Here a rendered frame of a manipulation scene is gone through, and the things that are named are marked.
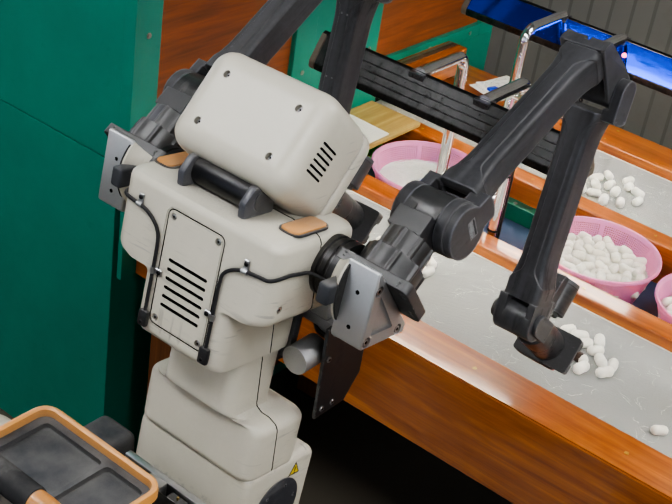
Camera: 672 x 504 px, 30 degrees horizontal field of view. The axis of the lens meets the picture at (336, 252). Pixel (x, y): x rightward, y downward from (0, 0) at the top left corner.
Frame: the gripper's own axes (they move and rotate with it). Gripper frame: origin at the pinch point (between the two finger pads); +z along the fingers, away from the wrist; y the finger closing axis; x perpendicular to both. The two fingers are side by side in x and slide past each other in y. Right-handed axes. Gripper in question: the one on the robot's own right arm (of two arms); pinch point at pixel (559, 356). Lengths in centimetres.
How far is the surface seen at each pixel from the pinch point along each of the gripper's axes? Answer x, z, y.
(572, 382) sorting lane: 2.1, 9.0, -1.5
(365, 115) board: -34, 44, 86
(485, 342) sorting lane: 3.4, 7.4, 16.0
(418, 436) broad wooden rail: 24.6, 4.1, 16.8
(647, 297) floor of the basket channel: -25, 50, 6
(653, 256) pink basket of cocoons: -33, 47, 8
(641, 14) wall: -120, 140, 77
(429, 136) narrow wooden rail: -37, 50, 71
